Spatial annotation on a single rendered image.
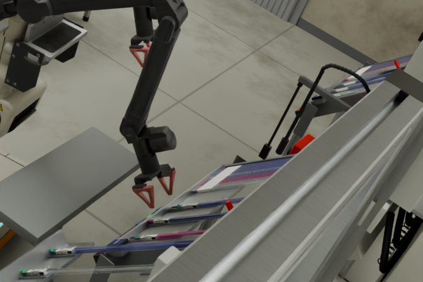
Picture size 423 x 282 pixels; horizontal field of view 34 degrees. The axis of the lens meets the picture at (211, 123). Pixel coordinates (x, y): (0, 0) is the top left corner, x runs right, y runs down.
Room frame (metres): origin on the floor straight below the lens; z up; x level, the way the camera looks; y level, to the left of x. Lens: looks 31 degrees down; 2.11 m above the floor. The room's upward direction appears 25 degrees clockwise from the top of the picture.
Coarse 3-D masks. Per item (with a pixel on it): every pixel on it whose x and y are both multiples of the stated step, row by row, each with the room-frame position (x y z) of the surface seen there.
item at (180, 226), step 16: (208, 192) 1.81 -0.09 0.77; (224, 192) 1.77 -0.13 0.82; (176, 208) 1.69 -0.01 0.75; (192, 208) 1.67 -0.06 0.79; (208, 208) 1.64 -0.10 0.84; (160, 224) 1.58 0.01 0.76; (176, 224) 1.56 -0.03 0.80; (192, 224) 1.53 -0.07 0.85; (128, 240) 1.48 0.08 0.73; (144, 240) 1.47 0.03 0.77; (160, 240) 1.45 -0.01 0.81; (176, 240) 1.43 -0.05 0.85
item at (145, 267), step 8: (144, 264) 1.15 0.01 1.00; (152, 264) 1.14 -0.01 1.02; (24, 272) 1.22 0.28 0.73; (48, 272) 1.20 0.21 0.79; (56, 272) 1.19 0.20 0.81; (64, 272) 1.19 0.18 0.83; (72, 272) 1.18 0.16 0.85; (80, 272) 1.18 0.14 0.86; (88, 272) 1.17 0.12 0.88; (96, 272) 1.16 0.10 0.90; (104, 272) 1.16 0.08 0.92; (112, 272) 1.15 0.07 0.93; (120, 272) 1.15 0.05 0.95
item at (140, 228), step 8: (216, 168) 2.01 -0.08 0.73; (208, 176) 1.94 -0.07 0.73; (184, 192) 1.80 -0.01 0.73; (192, 192) 1.83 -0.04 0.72; (176, 200) 1.75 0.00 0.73; (160, 208) 1.68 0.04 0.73; (168, 208) 1.70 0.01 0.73; (152, 216) 1.63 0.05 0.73; (160, 216) 1.65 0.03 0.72; (144, 224) 1.58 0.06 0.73; (128, 232) 1.52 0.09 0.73; (136, 232) 1.54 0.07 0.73
